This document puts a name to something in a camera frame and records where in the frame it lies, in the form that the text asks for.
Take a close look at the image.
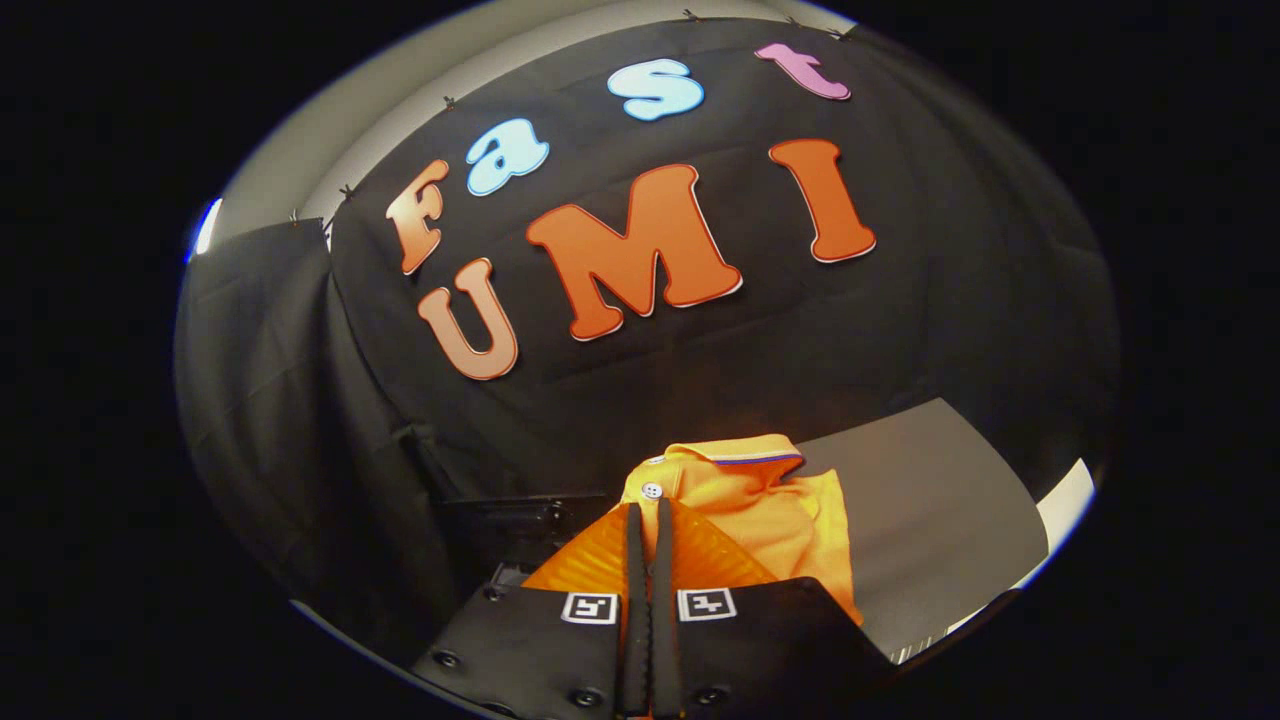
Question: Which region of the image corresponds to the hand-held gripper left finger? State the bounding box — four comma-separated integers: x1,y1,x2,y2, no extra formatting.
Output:
415,503,651,720

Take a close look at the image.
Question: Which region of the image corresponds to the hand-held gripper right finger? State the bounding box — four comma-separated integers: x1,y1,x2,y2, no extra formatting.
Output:
648,497,896,720

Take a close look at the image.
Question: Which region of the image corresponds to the yellow polo shirt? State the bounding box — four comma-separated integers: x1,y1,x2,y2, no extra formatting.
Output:
620,433,866,626

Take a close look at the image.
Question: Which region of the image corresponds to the black backdrop cloth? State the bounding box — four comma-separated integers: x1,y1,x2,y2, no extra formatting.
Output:
175,15,1121,661

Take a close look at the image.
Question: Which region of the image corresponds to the ceiling light strip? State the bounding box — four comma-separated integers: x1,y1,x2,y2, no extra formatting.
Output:
190,197,224,259

